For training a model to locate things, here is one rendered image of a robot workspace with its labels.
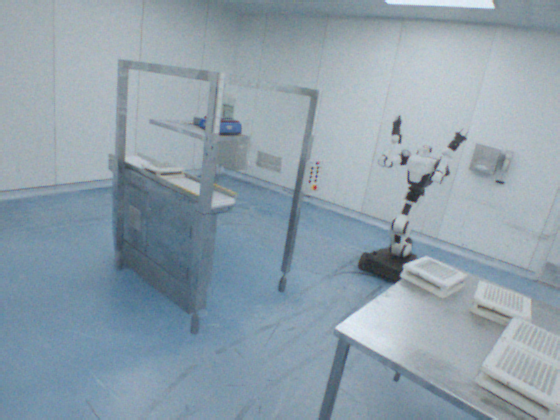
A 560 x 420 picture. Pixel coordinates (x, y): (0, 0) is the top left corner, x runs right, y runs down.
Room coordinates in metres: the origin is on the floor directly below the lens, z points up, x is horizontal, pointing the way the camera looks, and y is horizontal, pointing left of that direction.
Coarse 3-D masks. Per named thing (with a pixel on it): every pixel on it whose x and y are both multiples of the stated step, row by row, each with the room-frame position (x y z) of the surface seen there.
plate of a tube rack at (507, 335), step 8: (512, 320) 1.34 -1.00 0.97; (520, 320) 1.35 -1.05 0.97; (512, 328) 1.27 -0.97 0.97; (528, 328) 1.29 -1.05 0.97; (504, 336) 1.21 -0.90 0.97; (512, 336) 1.22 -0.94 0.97; (536, 336) 1.24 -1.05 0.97; (552, 336) 1.26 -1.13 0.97; (520, 344) 1.17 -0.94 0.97; (544, 344) 1.19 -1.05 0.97; (528, 352) 1.13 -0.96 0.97; (536, 352) 1.13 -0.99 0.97; (552, 352) 1.14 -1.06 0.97; (544, 360) 1.09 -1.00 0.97; (552, 360) 1.09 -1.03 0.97
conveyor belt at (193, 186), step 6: (132, 156) 3.20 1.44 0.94; (132, 162) 3.00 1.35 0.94; (138, 162) 3.04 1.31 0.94; (144, 174) 2.71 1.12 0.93; (174, 180) 2.67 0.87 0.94; (180, 180) 2.70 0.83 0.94; (186, 180) 2.73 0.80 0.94; (192, 180) 2.74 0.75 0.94; (186, 186) 2.57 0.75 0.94; (192, 186) 2.59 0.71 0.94; (198, 186) 2.62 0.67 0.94; (180, 192) 2.43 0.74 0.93; (198, 192) 2.47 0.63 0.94; (216, 192) 2.54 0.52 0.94; (192, 198) 2.35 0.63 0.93; (216, 198) 2.41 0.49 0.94; (222, 198) 2.43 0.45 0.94; (228, 198) 2.45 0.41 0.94; (216, 204) 2.33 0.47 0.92; (222, 204) 2.37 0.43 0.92; (228, 204) 2.42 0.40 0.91
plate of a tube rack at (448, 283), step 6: (426, 258) 1.88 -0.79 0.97; (408, 264) 1.75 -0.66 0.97; (408, 270) 1.72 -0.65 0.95; (414, 270) 1.70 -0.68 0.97; (420, 270) 1.70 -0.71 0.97; (456, 270) 1.78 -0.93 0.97; (420, 276) 1.67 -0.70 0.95; (426, 276) 1.65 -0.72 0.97; (432, 276) 1.65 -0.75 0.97; (456, 276) 1.70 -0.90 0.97; (462, 276) 1.71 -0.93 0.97; (432, 282) 1.62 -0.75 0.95; (438, 282) 1.60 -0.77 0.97; (444, 282) 1.61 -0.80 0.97; (450, 282) 1.62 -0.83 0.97; (456, 282) 1.65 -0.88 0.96; (444, 288) 1.58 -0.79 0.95
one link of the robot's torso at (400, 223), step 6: (420, 198) 3.72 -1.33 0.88; (402, 204) 3.70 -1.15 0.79; (408, 204) 3.72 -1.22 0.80; (414, 204) 3.66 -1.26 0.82; (402, 210) 3.70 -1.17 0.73; (408, 210) 3.68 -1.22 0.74; (414, 210) 3.69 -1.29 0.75; (402, 216) 3.61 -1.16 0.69; (408, 216) 3.60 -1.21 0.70; (396, 222) 3.58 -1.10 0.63; (402, 222) 3.56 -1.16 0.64; (408, 222) 3.57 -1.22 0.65; (396, 228) 3.57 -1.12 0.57; (402, 228) 3.54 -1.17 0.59
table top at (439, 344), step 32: (416, 288) 1.64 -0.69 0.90; (352, 320) 1.27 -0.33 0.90; (384, 320) 1.31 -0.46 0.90; (416, 320) 1.35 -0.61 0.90; (448, 320) 1.39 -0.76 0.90; (480, 320) 1.43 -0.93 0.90; (544, 320) 1.51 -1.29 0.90; (384, 352) 1.10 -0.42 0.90; (416, 352) 1.13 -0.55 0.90; (448, 352) 1.16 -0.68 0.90; (480, 352) 1.18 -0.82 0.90; (448, 384) 0.98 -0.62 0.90; (480, 416) 0.88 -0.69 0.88; (512, 416) 0.87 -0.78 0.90
